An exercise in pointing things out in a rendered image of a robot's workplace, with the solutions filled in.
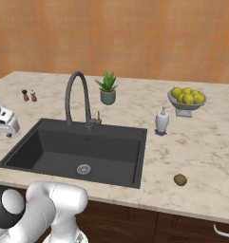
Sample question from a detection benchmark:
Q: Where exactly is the grey fruit bowl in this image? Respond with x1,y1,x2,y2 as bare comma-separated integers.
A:
166,89,208,119

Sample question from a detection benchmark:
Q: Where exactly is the dark grey arched faucet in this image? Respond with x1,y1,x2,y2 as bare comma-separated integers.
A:
64,70,103,131

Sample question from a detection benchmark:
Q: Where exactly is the dark wood cupboard door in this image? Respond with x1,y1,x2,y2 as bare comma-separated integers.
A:
153,211,229,243
75,199,159,243

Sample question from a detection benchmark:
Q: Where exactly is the silver cupboard handle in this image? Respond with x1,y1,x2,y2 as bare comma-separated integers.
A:
212,223,229,239

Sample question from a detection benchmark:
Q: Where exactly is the dark grey sink basin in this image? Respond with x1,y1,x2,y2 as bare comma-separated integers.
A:
0,117,148,190

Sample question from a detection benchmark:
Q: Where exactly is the brown kiwi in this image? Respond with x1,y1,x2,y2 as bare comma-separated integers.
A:
173,173,188,187

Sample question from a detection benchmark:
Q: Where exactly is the brown pepper shaker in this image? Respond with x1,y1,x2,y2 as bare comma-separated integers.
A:
21,89,30,103

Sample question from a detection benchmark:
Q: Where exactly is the white soap dispenser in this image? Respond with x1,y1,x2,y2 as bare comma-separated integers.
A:
154,106,170,137

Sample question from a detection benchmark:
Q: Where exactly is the potted green succulent plant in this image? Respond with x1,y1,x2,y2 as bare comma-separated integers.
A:
94,70,119,106

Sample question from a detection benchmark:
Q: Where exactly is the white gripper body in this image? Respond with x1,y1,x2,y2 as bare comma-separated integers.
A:
0,115,21,137

